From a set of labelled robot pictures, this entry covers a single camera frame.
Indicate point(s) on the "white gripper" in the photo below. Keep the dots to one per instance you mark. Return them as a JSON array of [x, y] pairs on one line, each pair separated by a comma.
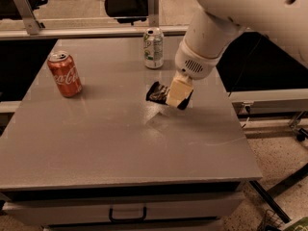
[[192, 64]]

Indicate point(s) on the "black rxbar chocolate bar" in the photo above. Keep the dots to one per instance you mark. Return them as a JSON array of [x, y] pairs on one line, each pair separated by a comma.
[[158, 94]]

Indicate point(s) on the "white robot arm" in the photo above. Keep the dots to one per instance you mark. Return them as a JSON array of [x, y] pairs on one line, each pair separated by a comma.
[[216, 23]]

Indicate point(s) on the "white green 7up can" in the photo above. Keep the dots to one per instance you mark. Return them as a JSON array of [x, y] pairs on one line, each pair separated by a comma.
[[153, 48]]

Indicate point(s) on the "red coca-cola can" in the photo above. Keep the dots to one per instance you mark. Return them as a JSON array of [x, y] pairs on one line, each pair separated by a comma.
[[65, 74]]

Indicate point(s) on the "black office chair centre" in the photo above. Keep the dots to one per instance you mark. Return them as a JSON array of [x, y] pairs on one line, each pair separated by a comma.
[[127, 11]]

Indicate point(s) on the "grey cabinet drawer front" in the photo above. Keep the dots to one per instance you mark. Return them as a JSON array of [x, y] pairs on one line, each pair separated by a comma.
[[96, 210]]

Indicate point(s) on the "grey window rail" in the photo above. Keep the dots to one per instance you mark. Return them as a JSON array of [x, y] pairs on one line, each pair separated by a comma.
[[75, 33]]

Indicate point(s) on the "metal bracket centre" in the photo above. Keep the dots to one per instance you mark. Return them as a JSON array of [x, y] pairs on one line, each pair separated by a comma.
[[153, 13]]

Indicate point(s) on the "metal bracket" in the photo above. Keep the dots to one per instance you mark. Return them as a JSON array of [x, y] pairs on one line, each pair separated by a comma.
[[32, 26], [153, 13]]

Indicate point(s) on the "black drawer handle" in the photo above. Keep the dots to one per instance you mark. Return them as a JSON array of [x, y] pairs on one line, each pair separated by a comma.
[[127, 214]]

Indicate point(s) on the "metal bracket left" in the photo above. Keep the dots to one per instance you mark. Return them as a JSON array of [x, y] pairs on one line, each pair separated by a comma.
[[32, 26]]

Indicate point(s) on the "black wire basket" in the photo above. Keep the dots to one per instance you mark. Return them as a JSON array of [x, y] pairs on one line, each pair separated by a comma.
[[270, 222]]

